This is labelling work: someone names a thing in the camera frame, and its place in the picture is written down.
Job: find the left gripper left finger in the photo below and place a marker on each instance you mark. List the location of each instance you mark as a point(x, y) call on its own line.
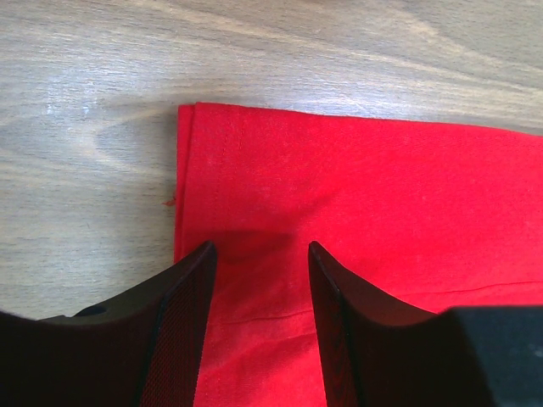
point(142, 347)

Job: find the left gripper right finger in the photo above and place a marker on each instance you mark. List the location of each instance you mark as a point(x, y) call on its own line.
point(377, 350)

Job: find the red t shirt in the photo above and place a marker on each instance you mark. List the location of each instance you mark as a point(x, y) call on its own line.
point(435, 214)

